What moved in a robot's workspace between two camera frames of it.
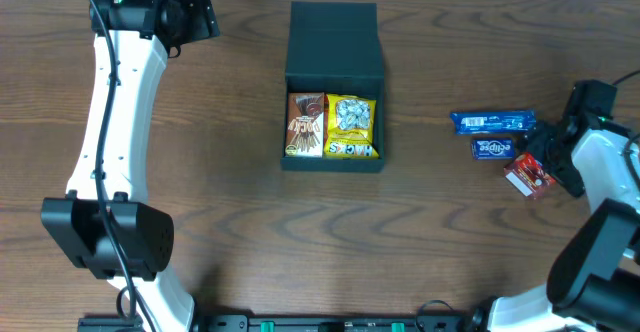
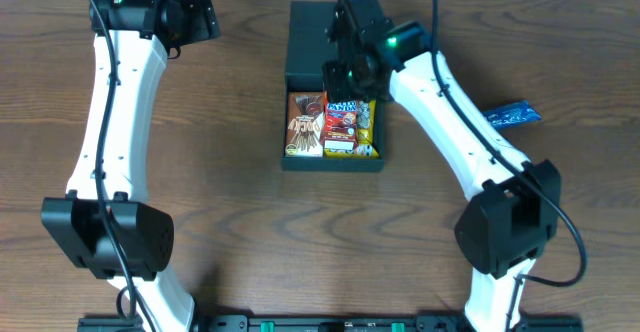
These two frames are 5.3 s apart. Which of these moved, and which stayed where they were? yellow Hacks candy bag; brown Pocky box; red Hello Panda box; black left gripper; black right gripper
Moved: red Hello Panda box; black right gripper
Stayed: yellow Hacks candy bag; black left gripper; brown Pocky box
